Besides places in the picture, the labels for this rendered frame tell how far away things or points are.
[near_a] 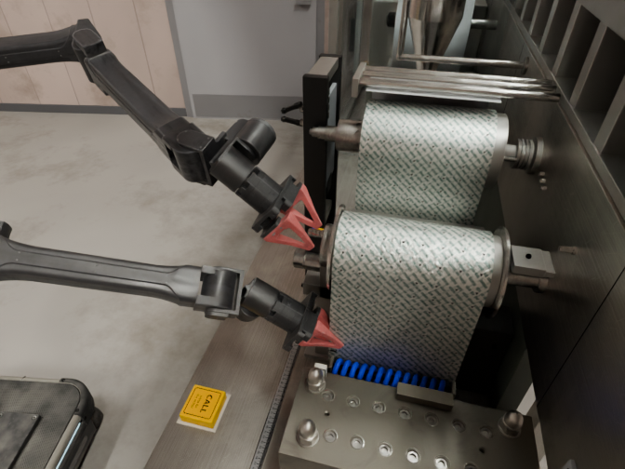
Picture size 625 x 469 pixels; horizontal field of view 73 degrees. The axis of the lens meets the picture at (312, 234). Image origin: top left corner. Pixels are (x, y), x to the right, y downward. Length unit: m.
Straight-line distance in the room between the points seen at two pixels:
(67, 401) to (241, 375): 1.06
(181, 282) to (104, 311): 1.81
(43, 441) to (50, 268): 1.19
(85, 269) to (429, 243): 0.53
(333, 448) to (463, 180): 0.52
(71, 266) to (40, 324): 1.88
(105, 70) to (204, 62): 3.31
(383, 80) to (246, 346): 0.65
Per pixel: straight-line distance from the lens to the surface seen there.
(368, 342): 0.79
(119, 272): 0.74
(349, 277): 0.68
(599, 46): 0.78
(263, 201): 0.68
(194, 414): 0.93
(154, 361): 2.22
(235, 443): 0.92
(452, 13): 1.23
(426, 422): 0.80
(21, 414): 1.96
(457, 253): 0.67
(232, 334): 1.06
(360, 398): 0.80
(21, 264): 0.76
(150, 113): 0.80
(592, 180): 0.66
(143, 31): 4.40
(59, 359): 2.41
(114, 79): 0.91
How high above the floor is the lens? 1.72
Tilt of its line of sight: 39 degrees down
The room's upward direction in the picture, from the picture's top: straight up
